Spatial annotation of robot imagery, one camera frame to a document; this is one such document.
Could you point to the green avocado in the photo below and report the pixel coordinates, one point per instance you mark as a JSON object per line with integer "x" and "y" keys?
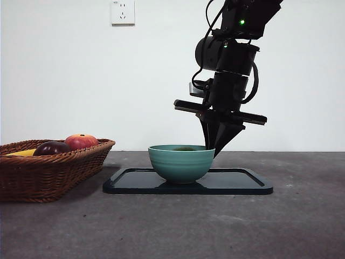
{"x": 183, "y": 148}

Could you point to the brown wicker basket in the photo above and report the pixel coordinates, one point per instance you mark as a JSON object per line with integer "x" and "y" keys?
{"x": 40, "y": 178}

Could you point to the white wall socket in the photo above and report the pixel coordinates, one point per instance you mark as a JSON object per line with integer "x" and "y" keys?
{"x": 123, "y": 13}

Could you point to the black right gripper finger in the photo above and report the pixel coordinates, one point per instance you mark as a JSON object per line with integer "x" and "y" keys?
{"x": 210, "y": 135}
{"x": 227, "y": 135}

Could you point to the dark purple plum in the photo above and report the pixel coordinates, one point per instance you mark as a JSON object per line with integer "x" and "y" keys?
{"x": 52, "y": 149}

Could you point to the dark green rectangular tray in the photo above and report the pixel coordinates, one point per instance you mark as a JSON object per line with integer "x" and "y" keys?
{"x": 129, "y": 186}

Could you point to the red apple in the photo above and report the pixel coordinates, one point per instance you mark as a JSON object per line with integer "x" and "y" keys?
{"x": 81, "y": 141}

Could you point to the teal ribbed bowl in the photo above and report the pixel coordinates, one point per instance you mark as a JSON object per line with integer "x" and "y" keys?
{"x": 180, "y": 167}

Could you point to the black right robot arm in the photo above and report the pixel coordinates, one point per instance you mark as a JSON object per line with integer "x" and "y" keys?
{"x": 237, "y": 54}

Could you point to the yellow banana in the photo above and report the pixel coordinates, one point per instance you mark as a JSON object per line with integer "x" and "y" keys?
{"x": 23, "y": 153}

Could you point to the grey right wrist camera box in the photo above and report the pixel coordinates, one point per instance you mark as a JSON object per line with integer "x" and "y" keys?
{"x": 196, "y": 90}

